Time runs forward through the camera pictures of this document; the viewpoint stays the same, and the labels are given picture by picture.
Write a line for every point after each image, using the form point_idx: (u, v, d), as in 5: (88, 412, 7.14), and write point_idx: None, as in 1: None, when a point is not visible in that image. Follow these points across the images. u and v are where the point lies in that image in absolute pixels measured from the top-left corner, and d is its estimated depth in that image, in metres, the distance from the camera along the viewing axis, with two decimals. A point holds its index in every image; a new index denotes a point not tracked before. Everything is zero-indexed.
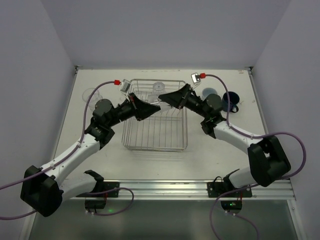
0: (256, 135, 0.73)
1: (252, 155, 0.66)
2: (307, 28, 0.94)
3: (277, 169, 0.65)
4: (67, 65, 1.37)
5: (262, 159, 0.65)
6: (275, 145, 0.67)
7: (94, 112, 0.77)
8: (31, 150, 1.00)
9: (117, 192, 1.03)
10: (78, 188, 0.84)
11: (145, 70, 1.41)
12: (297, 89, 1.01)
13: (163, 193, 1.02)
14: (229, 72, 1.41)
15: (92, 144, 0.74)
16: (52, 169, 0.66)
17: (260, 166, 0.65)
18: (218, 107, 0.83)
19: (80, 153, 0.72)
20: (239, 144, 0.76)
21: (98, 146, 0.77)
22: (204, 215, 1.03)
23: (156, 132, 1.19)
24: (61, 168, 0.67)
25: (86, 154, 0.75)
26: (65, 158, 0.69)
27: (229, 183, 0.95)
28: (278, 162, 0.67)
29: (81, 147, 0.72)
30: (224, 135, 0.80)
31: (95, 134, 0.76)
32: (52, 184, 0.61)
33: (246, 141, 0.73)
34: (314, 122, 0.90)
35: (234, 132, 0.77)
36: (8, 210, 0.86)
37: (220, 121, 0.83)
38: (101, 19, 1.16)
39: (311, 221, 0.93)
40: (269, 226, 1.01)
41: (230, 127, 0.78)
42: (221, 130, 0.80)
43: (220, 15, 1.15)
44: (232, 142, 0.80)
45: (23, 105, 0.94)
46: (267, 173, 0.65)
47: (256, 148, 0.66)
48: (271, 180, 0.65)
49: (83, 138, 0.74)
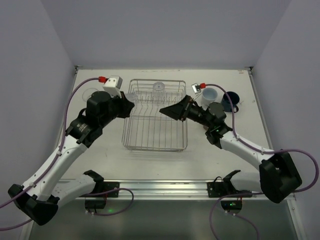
0: (267, 150, 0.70)
1: (262, 172, 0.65)
2: (307, 28, 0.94)
3: (288, 186, 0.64)
4: (67, 65, 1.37)
5: (274, 177, 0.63)
6: (286, 161, 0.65)
7: (89, 101, 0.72)
8: (31, 150, 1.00)
9: (117, 192, 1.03)
10: (76, 192, 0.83)
11: (145, 70, 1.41)
12: (297, 89, 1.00)
13: (163, 193, 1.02)
14: (229, 72, 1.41)
15: (73, 149, 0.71)
16: (33, 188, 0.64)
17: (272, 184, 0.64)
18: (221, 115, 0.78)
19: (62, 161, 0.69)
20: (248, 158, 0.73)
21: (84, 146, 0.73)
22: (204, 215, 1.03)
23: (156, 132, 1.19)
24: (43, 184, 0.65)
25: (69, 161, 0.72)
26: (46, 173, 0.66)
27: (229, 183, 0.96)
28: (291, 178, 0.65)
29: (62, 155, 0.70)
30: (231, 147, 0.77)
31: (79, 132, 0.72)
32: (35, 204, 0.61)
33: (256, 156, 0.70)
34: (314, 122, 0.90)
35: (243, 145, 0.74)
36: (9, 211, 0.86)
37: (226, 131, 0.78)
38: (101, 19, 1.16)
39: (312, 221, 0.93)
40: (269, 226, 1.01)
41: (238, 139, 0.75)
42: (228, 141, 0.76)
43: (220, 15, 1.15)
44: (238, 154, 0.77)
45: (23, 105, 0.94)
46: (279, 190, 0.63)
47: (268, 165, 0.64)
48: (283, 197, 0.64)
49: (63, 143, 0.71)
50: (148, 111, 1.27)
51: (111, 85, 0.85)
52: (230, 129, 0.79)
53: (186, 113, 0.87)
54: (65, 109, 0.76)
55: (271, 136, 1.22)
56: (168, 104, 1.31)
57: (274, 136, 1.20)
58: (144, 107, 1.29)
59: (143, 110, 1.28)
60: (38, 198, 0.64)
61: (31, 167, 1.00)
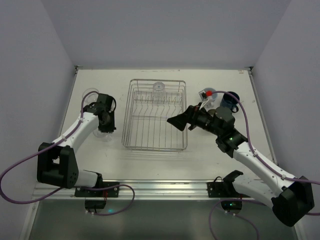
0: (288, 176, 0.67)
1: (282, 199, 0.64)
2: (308, 27, 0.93)
3: (302, 211, 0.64)
4: (67, 65, 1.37)
5: (293, 205, 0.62)
6: (306, 188, 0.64)
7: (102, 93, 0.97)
8: (32, 150, 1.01)
9: (117, 192, 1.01)
10: (83, 181, 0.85)
11: (145, 70, 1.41)
12: (298, 88, 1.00)
13: (163, 193, 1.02)
14: (229, 72, 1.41)
15: (92, 119, 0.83)
16: (64, 141, 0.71)
17: (290, 212, 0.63)
18: (230, 119, 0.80)
19: (84, 126, 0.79)
20: (266, 179, 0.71)
21: (96, 120, 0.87)
22: (204, 215, 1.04)
23: (156, 132, 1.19)
24: (72, 139, 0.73)
25: (88, 128, 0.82)
26: (73, 132, 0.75)
27: (230, 184, 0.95)
28: (305, 203, 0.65)
29: (84, 122, 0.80)
30: (246, 161, 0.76)
31: (93, 109, 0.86)
32: (71, 149, 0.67)
33: (276, 180, 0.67)
34: (315, 122, 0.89)
35: (261, 165, 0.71)
36: (10, 210, 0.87)
37: (240, 140, 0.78)
38: (101, 19, 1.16)
39: (312, 222, 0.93)
40: (268, 227, 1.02)
41: (255, 155, 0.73)
42: (244, 155, 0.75)
43: (220, 15, 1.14)
44: (253, 171, 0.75)
45: (23, 105, 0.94)
46: (295, 216, 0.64)
47: (288, 193, 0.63)
48: (296, 221, 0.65)
49: (83, 115, 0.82)
50: (148, 111, 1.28)
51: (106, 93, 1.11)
52: (244, 139, 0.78)
53: (194, 121, 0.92)
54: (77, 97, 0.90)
55: (271, 136, 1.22)
56: (168, 104, 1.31)
57: (274, 136, 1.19)
58: (144, 107, 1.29)
59: (143, 110, 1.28)
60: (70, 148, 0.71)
61: (31, 167, 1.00)
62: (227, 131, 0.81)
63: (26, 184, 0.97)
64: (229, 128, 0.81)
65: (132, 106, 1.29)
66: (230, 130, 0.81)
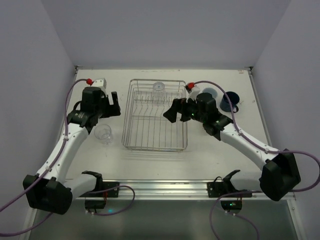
0: (271, 149, 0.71)
1: (268, 173, 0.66)
2: (307, 27, 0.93)
3: (289, 184, 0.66)
4: (67, 65, 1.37)
5: (277, 177, 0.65)
6: (290, 161, 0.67)
7: (83, 92, 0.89)
8: (31, 150, 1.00)
9: (117, 192, 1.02)
10: (80, 187, 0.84)
11: (145, 70, 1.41)
12: (297, 88, 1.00)
13: (163, 193, 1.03)
14: (229, 72, 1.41)
15: (78, 133, 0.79)
16: (50, 171, 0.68)
17: (276, 184, 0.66)
18: (211, 102, 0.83)
19: (70, 145, 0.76)
20: (251, 155, 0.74)
21: (85, 131, 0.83)
22: (204, 215, 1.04)
23: (156, 132, 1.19)
24: (58, 166, 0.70)
25: (75, 145, 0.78)
26: (58, 157, 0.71)
27: (229, 184, 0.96)
28: (291, 177, 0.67)
29: (70, 140, 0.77)
30: (233, 141, 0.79)
31: (78, 120, 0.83)
32: (56, 183, 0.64)
33: (260, 155, 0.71)
34: (315, 121, 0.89)
35: (246, 143, 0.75)
36: (9, 210, 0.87)
37: (227, 122, 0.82)
38: (101, 19, 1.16)
39: (312, 222, 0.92)
40: (269, 227, 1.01)
41: (240, 133, 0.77)
42: (230, 135, 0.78)
43: (220, 15, 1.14)
44: (240, 149, 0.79)
45: (22, 105, 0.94)
46: (280, 189, 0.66)
47: (273, 165, 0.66)
48: (283, 194, 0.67)
49: (67, 130, 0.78)
50: (147, 111, 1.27)
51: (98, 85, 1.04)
52: (230, 121, 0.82)
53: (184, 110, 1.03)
54: (63, 104, 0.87)
55: (271, 136, 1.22)
56: (168, 104, 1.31)
57: (275, 136, 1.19)
58: (144, 107, 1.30)
59: (143, 110, 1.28)
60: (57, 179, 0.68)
61: (31, 167, 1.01)
62: (212, 114, 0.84)
63: None
64: (213, 111, 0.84)
65: (132, 106, 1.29)
66: (215, 113, 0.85)
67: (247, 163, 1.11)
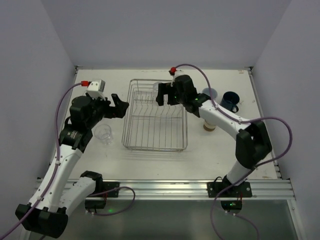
0: (244, 120, 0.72)
1: (240, 141, 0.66)
2: (307, 26, 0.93)
3: (260, 152, 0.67)
4: (68, 65, 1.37)
5: (250, 145, 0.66)
6: (261, 130, 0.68)
7: (71, 108, 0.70)
8: (31, 150, 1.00)
9: (117, 192, 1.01)
10: (79, 196, 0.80)
11: (145, 70, 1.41)
12: (298, 88, 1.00)
13: (163, 193, 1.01)
14: (229, 72, 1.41)
15: (71, 156, 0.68)
16: (41, 201, 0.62)
17: (248, 153, 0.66)
18: (187, 81, 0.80)
19: (63, 170, 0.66)
20: (227, 128, 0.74)
21: (79, 152, 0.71)
22: (204, 215, 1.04)
23: (156, 132, 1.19)
24: (50, 195, 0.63)
25: (70, 168, 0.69)
26: (50, 184, 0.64)
27: (230, 184, 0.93)
28: (263, 145, 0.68)
29: (62, 164, 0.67)
30: (210, 117, 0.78)
31: (70, 140, 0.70)
32: (48, 216, 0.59)
33: (234, 126, 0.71)
34: (315, 121, 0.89)
35: (222, 116, 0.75)
36: (10, 211, 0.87)
37: (205, 100, 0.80)
38: (101, 19, 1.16)
39: (312, 223, 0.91)
40: (269, 227, 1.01)
41: (216, 108, 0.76)
42: (207, 110, 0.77)
43: (220, 14, 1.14)
44: (217, 125, 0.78)
45: (22, 105, 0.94)
46: (253, 157, 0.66)
47: (245, 134, 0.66)
48: (255, 163, 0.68)
49: (59, 152, 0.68)
50: (147, 111, 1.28)
51: (94, 89, 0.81)
52: (208, 98, 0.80)
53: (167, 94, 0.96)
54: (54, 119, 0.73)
55: (271, 136, 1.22)
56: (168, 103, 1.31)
57: (274, 136, 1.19)
58: (144, 107, 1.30)
59: (143, 110, 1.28)
60: (49, 209, 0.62)
61: (31, 167, 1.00)
62: (190, 93, 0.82)
63: (26, 185, 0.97)
64: (191, 90, 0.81)
65: (132, 106, 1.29)
66: (193, 92, 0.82)
67: None
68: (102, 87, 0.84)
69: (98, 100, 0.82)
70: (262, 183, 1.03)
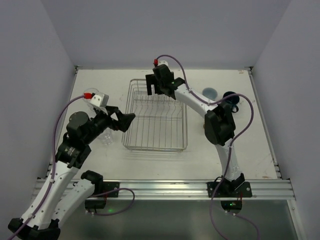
0: (212, 102, 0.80)
1: (207, 120, 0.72)
2: (308, 26, 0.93)
3: (225, 130, 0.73)
4: (68, 65, 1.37)
5: (215, 124, 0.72)
6: (226, 110, 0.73)
7: (68, 126, 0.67)
8: (31, 150, 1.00)
9: (117, 192, 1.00)
10: (74, 204, 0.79)
11: (145, 70, 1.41)
12: (298, 87, 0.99)
13: (163, 193, 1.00)
14: (229, 72, 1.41)
15: (66, 174, 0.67)
16: (32, 218, 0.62)
17: (214, 130, 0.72)
18: (163, 68, 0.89)
19: (56, 188, 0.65)
20: (197, 109, 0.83)
21: (75, 169, 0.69)
22: (204, 215, 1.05)
23: (156, 133, 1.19)
24: (41, 213, 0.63)
25: (65, 185, 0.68)
26: (42, 202, 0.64)
27: (230, 185, 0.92)
28: (227, 124, 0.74)
29: (56, 182, 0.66)
30: (184, 99, 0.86)
31: (67, 157, 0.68)
32: (37, 235, 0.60)
33: (203, 107, 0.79)
34: (315, 120, 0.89)
35: (193, 97, 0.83)
36: (10, 211, 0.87)
37: (181, 84, 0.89)
38: (101, 19, 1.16)
39: (312, 223, 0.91)
40: (269, 227, 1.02)
41: (189, 91, 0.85)
42: (181, 93, 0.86)
43: (220, 14, 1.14)
44: (190, 106, 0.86)
45: (22, 104, 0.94)
46: (218, 135, 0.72)
47: (212, 114, 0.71)
48: (220, 140, 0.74)
49: (54, 170, 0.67)
50: (147, 111, 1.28)
51: (95, 104, 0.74)
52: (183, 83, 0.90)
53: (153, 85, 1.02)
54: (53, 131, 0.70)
55: (271, 136, 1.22)
56: (168, 104, 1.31)
57: (274, 136, 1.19)
58: (144, 106, 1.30)
59: (143, 110, 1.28)
60: (40, 227, 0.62)
61: (31, 167, 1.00)
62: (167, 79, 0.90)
63: (26, 185, 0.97)
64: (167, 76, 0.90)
65: (132, 106, 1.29)
66: (169, 78, 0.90)
67: (247, 163, 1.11)
68: (105, 102, 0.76)
69: (101, 112, 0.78)
70: (262, 183, 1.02)
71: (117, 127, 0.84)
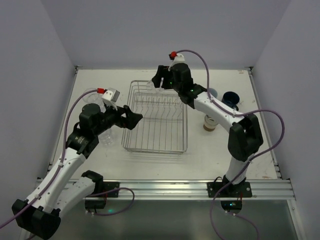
0: (238, 113, 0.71)
1: (233, 134, 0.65)
2: (307, 25, 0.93)
3: (252, 145, 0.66)
4: (68, 65, 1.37)
5: (242, 139, 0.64)
6: (254, 123, 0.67)
7: (80, 115, 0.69)
8: (31, 150, 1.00)
9: (117, 192, 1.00)
10: (75, 198, 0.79)
11: (145, 70, 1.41)
12: (298, 87, 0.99)
13: (163, 193, 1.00)
14: (229, 72, 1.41)
15: (75, 160, 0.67)
16: (38, 200, 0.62)
17: (240, 145, 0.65)
18: (185, 70, 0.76)
19: (64, 172, 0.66)
20: (220, 120, 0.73)
21: (83, 157, 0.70)
22: (204, 215, 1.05)
23: (156, 134, 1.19)
24: (47, 195, 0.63)
25: (72, 171, 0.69)
26: (50, 184, 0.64)
27: (230, 185, 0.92)
28: (255, 138, 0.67)
29: (64, 166, 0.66)
30: (205, 109, 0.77)
31: (76, 144, 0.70)
32: (41, 216, 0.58)
33: (228, 119, 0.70)
34: (314, 120, 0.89)
35: (215, 107, 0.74)
36: (9, 211, 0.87)
37: (201, 91, 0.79)
38: (101, 19, 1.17)
39: (312, 223, 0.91)
40: (268, 226, 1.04)
41: (211, 101, 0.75)
42: (202, 102, 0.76)
43: (220, 15, 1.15)
44: (212, 117, 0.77)
45: (23, 104, 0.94)
46: (245, 150, 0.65)
47: (238, 127, 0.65)
48: (246, 155, 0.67)
49: (64, 155, 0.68)
50: (148, 113, 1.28)
51: (107, 98, 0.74)
52: (204, 90, 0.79)
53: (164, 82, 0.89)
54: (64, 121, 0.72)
55: (271, 136, 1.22)
56: (169, 105, 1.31)
57: (274, 136, 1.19)
58: (145, 107, 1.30)
59: (144, 111, 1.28)
60: (44, 209, 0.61)
61: (31, 167, 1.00)
62: (187, 84, 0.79)
63: (26, 184, 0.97)
64: (188, 81, 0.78)
65: (132, 107, 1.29)
66: (190, 83, 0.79)
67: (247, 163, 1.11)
68: (117, 97, 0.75)
69: (111, 107, 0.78)
70: (262, 183, 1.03)
71: (124, 125, 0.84)
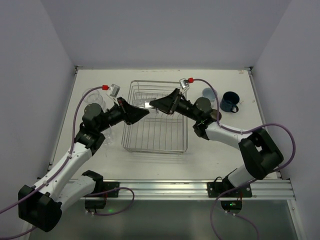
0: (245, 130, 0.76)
1: (245, 150, 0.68)
2: (307, 25, 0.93)
3: (269, 160, 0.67)
4: (67, 65, 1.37)
5: (255, 153, 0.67)
6: (264, 137, 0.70)
7: (83, 116, 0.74)
8: (31, 150, 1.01)
9: (117, 192, 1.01)
10: (76, 194, 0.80)
11: (145, 70, 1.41)
12: (298, 86, 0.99)
13: (163, 193, 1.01)
14: (229, 72, 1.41)
15: (83, 153, 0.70)
16: (45, 186, 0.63)
17: (254, 160, 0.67)
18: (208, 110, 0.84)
19: (72, 164, 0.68)
20: (232, 142, 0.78)
21: (90, 153, 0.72)
22: (204, 215, 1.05)
23: (156, 134, 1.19)
24: (54, 183, 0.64)
25: (79, 164, 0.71)
26: (58, 173, 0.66)
27: (229, 184, 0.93)
28: (271, 153, 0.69)
29: (72, 158, 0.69)
30: (217, 136, 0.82)
31: (84, 140, 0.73)
32: (47, 201, 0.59)
33: (236, 137, 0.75)
34: (314, 120, 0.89)
35: (225, 131, 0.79)
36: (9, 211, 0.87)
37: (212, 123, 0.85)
38: (101, 19, 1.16)
39: (312, 223, 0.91)
40: (268, 226, 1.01)
41: (220, 126, 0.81)
42: (212, 130, 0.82)
43: (220, 15, 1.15)
44: (224, 141, 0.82)
45: (22, 104, 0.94)
46: (262, 166, 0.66)
47: (248, 142, 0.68)
48: (265, 172, 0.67)
49: (72, 148, 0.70)
50: None
51: None
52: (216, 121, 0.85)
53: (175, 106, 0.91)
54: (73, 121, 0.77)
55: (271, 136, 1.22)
56: None
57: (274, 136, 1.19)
58: None
59: None
60: (50, 196, 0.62)
61: (31, 166, 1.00)
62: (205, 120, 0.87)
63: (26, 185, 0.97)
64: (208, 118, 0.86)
65: None
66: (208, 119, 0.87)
67: None
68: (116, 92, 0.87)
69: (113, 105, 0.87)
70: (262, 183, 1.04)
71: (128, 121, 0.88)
